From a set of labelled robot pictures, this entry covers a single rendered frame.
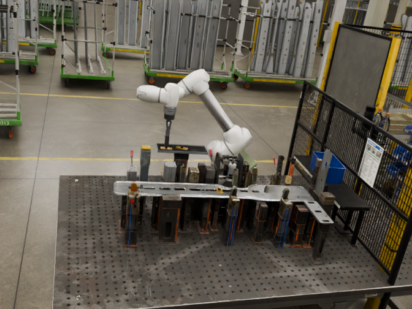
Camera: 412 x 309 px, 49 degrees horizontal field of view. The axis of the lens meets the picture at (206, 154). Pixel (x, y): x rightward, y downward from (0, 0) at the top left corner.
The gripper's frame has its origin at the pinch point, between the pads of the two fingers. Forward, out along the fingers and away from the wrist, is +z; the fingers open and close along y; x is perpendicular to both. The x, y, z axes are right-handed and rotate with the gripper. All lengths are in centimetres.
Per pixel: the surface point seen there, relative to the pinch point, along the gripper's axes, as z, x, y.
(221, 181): 26, 43, 5
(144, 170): 23.8, -13.6, 3.2
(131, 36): 69, -115, -922
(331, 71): -19, 199, -254
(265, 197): 22, 71, 32
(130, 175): 19.5, -22.0, 22.6
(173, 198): 19, 7, 50
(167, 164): 11.1, 2.1, 17.0
